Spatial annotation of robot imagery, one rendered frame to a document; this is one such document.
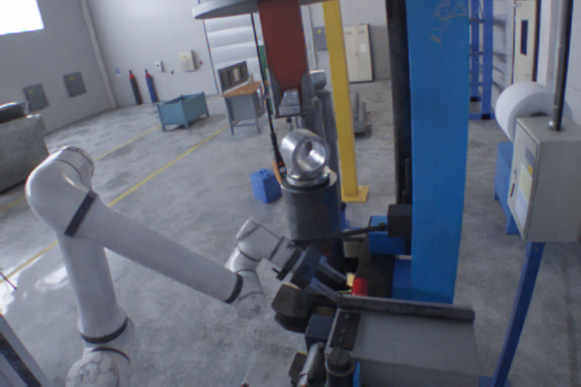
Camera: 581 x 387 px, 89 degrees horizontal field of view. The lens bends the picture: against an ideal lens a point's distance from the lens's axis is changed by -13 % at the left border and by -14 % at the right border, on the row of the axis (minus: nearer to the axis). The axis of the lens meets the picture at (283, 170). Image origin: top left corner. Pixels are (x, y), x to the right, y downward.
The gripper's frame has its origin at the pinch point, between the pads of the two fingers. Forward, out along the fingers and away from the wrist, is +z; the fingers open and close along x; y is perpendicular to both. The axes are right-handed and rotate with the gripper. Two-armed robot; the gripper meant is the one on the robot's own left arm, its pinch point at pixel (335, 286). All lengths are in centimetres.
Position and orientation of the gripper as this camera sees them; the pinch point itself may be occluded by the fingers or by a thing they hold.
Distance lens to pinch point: 108.3
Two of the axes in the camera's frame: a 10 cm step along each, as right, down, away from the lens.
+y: 4.2, -7.4, -5.3
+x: 3.4, -4.2, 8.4
